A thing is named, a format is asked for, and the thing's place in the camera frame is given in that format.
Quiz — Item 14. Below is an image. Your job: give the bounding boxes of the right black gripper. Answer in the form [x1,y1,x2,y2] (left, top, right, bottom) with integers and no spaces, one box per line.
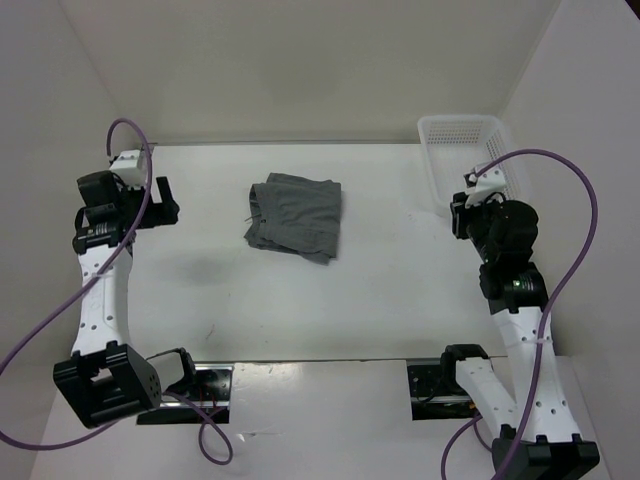
[449,188,500,262]

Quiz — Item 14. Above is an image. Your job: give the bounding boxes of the grey shorts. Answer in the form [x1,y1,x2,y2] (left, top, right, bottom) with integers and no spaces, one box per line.
[244,173,343,265]

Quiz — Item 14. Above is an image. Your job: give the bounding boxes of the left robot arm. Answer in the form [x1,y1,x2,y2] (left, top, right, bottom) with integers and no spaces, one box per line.
[53,165,200,428]

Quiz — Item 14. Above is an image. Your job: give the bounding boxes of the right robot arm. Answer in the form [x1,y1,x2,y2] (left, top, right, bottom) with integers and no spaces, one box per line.
[438,192,600,479]

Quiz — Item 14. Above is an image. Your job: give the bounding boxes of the white plastic basket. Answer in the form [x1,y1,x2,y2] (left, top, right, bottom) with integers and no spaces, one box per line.
[417,114,516,220]

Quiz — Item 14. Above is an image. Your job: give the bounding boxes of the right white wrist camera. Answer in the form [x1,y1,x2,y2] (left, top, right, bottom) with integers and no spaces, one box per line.
[465,167,506,209]

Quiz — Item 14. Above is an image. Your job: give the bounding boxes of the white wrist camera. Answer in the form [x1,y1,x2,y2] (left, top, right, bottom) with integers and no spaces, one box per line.
[109,149,147,189]
[465,167,506,209]

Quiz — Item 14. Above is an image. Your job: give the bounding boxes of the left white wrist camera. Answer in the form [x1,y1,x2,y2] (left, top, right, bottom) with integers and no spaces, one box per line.
[109,149,147,189]

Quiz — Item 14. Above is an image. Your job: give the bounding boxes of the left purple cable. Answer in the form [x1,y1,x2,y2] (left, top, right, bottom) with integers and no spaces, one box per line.
[0,117,234,466]

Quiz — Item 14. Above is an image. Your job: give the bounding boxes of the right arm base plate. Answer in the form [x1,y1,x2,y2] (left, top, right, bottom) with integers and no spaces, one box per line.
[406,359,477,421]

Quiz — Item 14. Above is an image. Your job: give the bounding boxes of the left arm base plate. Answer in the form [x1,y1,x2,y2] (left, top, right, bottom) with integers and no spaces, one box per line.
[136,362,234,426]

